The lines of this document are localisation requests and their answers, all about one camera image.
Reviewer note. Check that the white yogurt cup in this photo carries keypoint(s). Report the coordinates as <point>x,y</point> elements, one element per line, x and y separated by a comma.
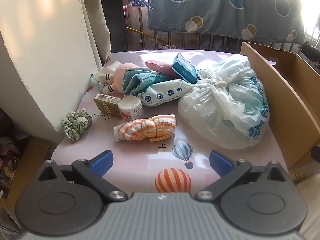
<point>130,108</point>

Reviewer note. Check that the pink plush doll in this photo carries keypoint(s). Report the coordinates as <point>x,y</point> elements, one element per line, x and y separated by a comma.
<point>120,73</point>

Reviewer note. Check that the grey sneaker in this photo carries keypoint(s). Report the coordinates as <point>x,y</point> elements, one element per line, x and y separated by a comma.
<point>171,46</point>
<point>160,47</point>

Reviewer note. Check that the brown cardboard panel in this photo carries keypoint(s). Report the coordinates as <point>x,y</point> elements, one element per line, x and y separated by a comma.
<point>30,170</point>

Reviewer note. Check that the pink cloth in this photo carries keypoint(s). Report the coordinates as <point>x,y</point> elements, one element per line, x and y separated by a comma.
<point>160,67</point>

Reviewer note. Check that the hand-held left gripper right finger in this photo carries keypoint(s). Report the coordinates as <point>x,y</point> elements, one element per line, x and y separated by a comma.
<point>220,163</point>

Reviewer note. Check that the white plastic bag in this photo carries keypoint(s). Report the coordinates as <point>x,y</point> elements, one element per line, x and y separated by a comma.
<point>220,110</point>

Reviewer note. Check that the metal balcony railing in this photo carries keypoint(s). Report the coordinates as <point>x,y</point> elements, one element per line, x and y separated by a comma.
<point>170,40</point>

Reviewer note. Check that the white wet wipes pack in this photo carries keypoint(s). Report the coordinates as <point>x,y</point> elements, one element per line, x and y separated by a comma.
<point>162,92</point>

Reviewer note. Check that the blue circle-print bedsheet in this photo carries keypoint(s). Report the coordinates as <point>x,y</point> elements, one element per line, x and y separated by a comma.
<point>212,12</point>

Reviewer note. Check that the yellow stick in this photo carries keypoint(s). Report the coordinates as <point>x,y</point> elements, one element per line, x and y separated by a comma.
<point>140,32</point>

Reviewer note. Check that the large brown cardboard box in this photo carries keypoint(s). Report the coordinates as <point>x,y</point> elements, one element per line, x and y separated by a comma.
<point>287,105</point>

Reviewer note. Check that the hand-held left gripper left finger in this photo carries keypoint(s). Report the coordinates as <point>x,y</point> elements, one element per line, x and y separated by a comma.
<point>101,163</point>

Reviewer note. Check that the orange striped towel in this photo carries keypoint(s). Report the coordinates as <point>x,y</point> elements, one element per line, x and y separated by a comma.
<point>147,127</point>

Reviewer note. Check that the black ribbed panel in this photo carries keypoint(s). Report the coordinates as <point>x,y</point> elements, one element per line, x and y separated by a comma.
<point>112,17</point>

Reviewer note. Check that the teal knitted towel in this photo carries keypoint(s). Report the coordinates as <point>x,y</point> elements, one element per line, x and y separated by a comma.
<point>136,80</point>

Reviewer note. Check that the dark printed packaging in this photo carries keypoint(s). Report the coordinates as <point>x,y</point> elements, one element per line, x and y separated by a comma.
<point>10,155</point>

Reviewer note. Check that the teal cardboard box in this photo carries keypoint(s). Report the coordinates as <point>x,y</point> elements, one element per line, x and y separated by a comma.
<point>183,67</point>

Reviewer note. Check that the beige cloth cover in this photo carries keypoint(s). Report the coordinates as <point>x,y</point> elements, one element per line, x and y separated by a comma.
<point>96,17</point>

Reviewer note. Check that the brown drink carton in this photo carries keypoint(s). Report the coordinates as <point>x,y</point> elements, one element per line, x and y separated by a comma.
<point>106,105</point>

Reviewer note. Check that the black device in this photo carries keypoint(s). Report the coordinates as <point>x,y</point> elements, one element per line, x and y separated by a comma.
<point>308,51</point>

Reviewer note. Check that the green fabric scrunchie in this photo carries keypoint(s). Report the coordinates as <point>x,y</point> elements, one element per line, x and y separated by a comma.
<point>75,125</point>

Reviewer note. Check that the clear white plastic packet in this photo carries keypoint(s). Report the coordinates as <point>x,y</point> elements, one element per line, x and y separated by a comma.
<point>106,70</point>

